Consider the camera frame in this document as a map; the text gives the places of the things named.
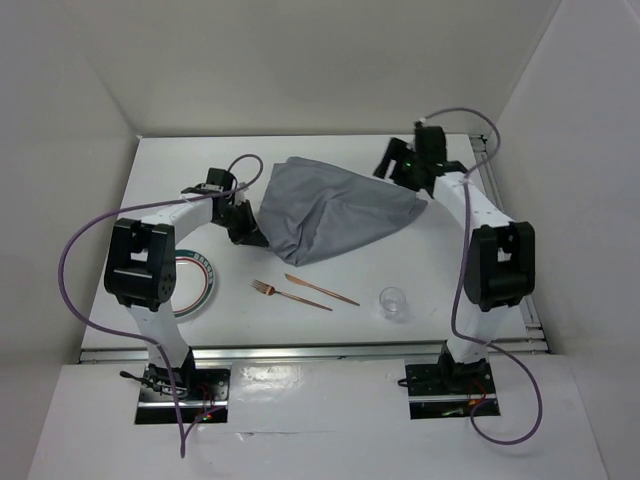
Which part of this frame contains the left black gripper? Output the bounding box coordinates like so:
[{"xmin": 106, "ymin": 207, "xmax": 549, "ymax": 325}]
[{"xmin": 212, "ymin": 199, "xmax": 266, "ymax": 247}]

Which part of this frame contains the grey cloth placemat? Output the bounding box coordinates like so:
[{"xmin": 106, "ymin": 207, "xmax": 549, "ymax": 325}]
[{"xmin": 257, "ymin": 157, "xmax": 427, "ymax": 267}]

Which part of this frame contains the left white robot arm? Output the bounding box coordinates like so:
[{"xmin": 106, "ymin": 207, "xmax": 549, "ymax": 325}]
[{"xmin": 104, "ymin": 168, "xmax": 268, "ymax": 399}]

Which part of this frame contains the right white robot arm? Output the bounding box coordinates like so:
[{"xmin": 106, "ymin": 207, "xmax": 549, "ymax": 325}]
[{"xmin": 374, "ymin": 123, "xmax": 535, "ymax": 394}]

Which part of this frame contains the copper fork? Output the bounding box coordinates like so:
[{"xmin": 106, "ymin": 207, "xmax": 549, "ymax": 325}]
[{"xmin": 251, "ymin": 280, "xmax": 333, "ymax": 312}]

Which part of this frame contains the copper knife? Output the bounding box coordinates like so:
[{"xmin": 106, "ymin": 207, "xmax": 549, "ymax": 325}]
[{"xmin": 284, "ymin": 273, "xmax": 360, "ymax": 306}]

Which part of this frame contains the white plate green red rim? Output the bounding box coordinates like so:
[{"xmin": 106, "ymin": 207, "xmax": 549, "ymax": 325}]
[{"xmin": 171, "ymin": 249, "xmax": 216, "ymax": 324}]

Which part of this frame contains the clear glass cup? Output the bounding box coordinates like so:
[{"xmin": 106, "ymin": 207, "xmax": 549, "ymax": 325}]
[{"xmin": 378, "ymin": 287, "xmax": 407, "ymax": 321}]

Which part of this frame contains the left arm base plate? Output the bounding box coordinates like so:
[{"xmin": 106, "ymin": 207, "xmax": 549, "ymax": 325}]
[{"xmin": 133, "ymin": 367, "xmax": 231, "ymax": 425}]

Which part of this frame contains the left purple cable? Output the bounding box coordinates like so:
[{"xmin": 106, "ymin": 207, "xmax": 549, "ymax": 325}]
[{"xmin": 58, "ymin": 154, "xmax": 265, "ymax": 459}]

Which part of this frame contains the purple cable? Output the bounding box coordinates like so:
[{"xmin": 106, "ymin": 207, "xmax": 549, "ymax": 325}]
[
  {"xmin": 58, "ymin": 154, "xmax": 265, "ymax": 459},
  {"xmin": 419, "ymin": 107, "xmax": 545, "ymax": 446}
]

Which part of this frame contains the aluminium front rail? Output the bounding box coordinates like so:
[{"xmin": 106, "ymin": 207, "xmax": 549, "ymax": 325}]
[{"xmin": 79, "ymin": 339, "xmax": 549, "ymax": 365}]

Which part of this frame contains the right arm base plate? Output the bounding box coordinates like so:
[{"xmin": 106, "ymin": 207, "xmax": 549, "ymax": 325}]
[{"xmin": 397, "ymin": 362, "xmax": 501, "ymax": 420}]

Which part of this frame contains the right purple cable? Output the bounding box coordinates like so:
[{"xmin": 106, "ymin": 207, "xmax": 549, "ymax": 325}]
[{"xmin": 419, "ymin": 107, "xmax": 545, "ymax": 446}]

